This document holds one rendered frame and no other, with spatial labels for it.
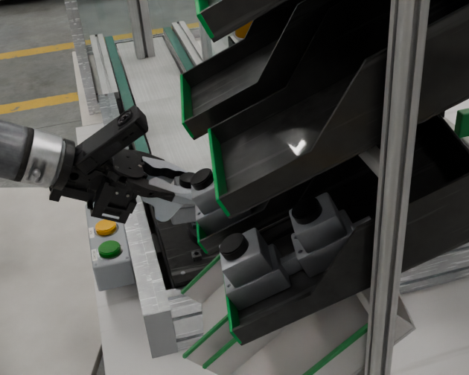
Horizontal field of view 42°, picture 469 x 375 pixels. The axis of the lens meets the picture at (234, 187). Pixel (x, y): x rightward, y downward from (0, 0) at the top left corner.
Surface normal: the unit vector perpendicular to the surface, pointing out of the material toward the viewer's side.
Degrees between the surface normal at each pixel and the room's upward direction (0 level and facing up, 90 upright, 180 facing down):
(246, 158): 25
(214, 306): 45
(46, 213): 0
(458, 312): 0
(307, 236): 90
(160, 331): 90
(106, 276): 90
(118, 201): 93
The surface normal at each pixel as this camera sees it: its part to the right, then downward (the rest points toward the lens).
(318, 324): -0.75, -0.51
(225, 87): -0.48, -0.71
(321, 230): 0.09, 0.54
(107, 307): -0.07, -0.83
